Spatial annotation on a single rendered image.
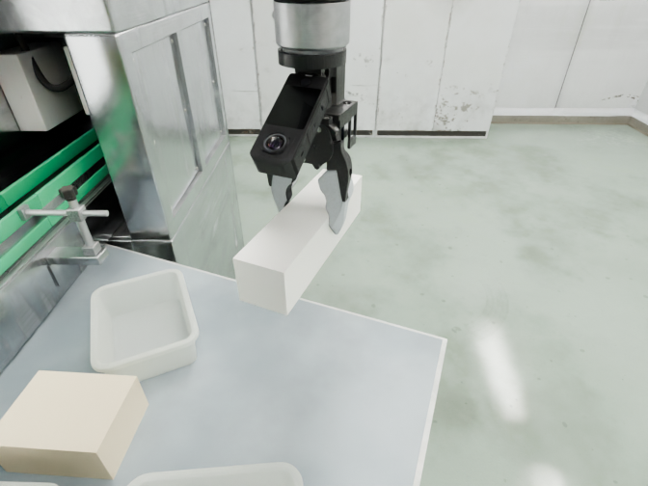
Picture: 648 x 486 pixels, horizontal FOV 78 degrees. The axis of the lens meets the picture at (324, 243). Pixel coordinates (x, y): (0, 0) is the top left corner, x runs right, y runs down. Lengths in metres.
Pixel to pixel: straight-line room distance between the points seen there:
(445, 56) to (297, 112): 3.40
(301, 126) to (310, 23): 0.09
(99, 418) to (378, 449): 0.41
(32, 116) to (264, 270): 0.95
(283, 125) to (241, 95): 3.44
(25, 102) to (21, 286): 0.50
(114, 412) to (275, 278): 0.37
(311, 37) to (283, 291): 0.25
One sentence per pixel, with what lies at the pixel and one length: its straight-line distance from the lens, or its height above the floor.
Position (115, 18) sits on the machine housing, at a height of 1.26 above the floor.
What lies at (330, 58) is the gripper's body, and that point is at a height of 1.28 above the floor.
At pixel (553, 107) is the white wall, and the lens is 4.77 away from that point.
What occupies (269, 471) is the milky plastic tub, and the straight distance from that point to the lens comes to 0.60.
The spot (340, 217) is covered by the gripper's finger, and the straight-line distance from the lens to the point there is 0.49.
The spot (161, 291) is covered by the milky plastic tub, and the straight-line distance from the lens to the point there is 0.93.
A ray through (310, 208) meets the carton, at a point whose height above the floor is 1.10.
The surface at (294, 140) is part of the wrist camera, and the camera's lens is 0.39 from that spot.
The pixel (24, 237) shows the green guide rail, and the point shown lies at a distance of 0.99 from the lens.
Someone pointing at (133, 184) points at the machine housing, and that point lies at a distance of 1.08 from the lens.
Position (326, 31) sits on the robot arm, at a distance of 0.42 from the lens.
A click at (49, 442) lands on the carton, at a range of 0.71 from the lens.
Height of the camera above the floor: 1.36
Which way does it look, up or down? 35 degrees down
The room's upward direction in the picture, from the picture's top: straight up
